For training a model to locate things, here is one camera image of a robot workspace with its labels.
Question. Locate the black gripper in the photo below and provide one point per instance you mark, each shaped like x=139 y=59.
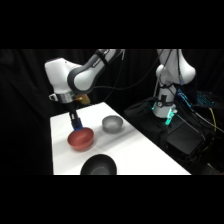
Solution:
x=73 y=111

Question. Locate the blue cube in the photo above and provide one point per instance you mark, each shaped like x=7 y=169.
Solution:
x=78 y=125

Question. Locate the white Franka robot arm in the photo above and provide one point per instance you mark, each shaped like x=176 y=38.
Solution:
x=60 y=76

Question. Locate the pink bowl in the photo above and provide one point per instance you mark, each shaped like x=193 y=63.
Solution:
x=80 y=140

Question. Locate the grey bowl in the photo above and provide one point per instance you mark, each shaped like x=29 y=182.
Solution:
x=112 y=124

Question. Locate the black bowl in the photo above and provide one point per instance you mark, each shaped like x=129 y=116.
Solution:
x=99 y=165

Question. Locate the black curtain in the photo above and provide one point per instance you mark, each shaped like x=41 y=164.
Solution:
x=23 y=126

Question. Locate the black robot stand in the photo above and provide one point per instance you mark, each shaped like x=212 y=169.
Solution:
x=143 y=116

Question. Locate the small green light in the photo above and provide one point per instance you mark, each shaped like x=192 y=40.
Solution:
x=170 y=116

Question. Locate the black equipment box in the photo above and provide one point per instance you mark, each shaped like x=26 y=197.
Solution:
x=185 y=138

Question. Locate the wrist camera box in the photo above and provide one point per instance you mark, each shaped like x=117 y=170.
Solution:
x=82 y=100

